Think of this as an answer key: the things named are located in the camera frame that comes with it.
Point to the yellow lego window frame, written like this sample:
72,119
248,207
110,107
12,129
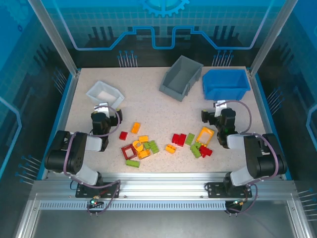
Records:
209,132

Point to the small red lego brick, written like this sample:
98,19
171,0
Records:
123,135

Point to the white plastic bin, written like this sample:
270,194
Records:
105,95

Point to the yellow lego brick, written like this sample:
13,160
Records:
143,138
144,154
135,127
171,148

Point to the red lego window frame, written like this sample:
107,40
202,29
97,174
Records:
125,151

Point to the yellow round lego piece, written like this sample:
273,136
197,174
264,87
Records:
137,146

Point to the blue plastic bin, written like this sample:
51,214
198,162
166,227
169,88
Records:
223,81

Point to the grey plastic bin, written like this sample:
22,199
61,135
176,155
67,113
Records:
178,79

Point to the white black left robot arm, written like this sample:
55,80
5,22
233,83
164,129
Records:
76,153

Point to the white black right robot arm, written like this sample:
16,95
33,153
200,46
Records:
262,161

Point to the stacked red lego bricks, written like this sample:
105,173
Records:
206,151

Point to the long red lego brick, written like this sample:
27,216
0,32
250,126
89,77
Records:
182,140

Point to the small green lego brick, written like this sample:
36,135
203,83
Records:
195,152

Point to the blue table border strip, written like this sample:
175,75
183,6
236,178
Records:
268,119
59,119

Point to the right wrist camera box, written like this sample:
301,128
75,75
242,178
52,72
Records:
220,104

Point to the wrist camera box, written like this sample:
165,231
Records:
220,104
101,107

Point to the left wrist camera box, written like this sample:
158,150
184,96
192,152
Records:
101,107

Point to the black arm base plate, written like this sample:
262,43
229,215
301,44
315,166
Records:
111,189
214,189

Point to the aluminium profile rail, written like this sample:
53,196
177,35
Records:
161,183

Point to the aluminium frame post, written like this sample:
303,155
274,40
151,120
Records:
55,37
271,37

